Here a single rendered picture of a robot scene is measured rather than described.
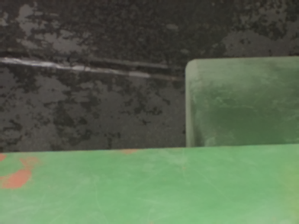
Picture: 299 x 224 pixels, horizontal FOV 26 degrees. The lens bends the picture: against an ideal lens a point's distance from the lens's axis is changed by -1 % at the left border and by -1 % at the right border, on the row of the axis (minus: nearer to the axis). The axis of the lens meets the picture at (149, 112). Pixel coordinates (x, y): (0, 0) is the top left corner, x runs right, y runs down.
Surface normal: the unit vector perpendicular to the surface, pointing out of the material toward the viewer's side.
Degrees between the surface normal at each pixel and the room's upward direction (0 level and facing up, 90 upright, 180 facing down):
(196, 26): 0
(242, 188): 90
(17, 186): 90
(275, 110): 90
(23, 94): 0
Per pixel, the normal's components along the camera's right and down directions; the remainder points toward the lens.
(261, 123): -0.03, -0.93
